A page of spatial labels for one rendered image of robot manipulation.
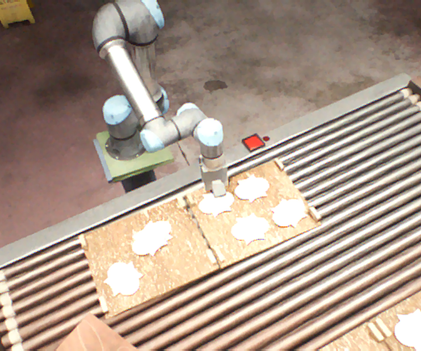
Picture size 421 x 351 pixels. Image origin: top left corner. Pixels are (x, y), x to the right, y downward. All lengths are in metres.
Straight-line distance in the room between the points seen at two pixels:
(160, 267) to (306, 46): 2.93
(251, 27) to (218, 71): 0.70
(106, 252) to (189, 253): 0.30
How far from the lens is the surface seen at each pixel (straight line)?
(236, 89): 3.51
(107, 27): 1.42
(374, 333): 1.38
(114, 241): 1.55
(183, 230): 1.52
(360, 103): 2.05
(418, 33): 4.35
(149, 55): 1.57
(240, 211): 1.55
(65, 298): 1.52
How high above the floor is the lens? 2.22
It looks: 56 degrees down
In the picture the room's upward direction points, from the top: 6 degrees counter-clockwise
